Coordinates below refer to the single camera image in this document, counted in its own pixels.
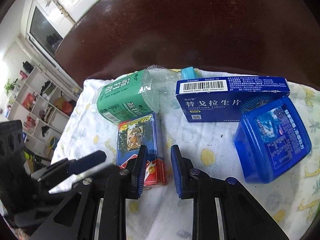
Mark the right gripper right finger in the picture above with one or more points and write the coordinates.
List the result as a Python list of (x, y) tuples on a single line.
[(192, 183)]

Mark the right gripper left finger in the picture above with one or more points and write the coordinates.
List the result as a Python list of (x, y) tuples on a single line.
[(125, 183)]

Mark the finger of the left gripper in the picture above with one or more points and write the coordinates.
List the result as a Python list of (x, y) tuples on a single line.
[(72, 180), (75, 166)]

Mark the playing card box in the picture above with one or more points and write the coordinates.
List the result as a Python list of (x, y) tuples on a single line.
[(146, 131)]

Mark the white shelf unit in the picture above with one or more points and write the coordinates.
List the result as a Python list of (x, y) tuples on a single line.
[(44, 109)]

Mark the blue plastic tub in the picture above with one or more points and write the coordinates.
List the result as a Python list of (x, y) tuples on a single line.
[(270, 140)]

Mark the blue medicine box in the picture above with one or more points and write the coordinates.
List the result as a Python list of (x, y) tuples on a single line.
[(226, 99)]

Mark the green label plastic bottle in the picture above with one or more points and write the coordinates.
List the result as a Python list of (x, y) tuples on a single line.
[(140, 93)]

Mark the potted plant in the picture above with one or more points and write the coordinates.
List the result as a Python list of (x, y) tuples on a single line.
[(9, 86)]

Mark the dark wooden headboard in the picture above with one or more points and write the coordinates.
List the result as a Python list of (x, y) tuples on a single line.
[(265, 37)]

